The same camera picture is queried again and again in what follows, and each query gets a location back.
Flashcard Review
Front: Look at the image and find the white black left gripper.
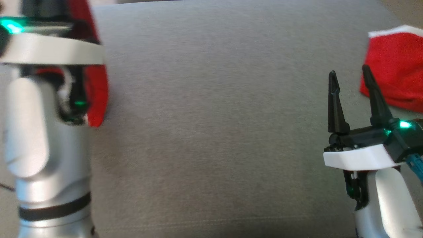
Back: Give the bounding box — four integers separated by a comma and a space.
0, 0, 106, 126

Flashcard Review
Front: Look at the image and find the teal camera cable plug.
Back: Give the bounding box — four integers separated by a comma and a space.
405, 153, 423, 182

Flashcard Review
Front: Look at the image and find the grey fabric sofa seat cushion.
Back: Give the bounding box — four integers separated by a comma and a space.
0, 0, 423, 238

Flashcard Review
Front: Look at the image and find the red basketball jersey white trim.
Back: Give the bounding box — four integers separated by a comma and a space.
35, 0, 109, 128

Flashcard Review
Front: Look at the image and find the red shorts white stripe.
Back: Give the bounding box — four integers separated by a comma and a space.
360, 25, 423, 113

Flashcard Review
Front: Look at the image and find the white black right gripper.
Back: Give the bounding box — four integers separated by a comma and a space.
323, 64, 423, 211

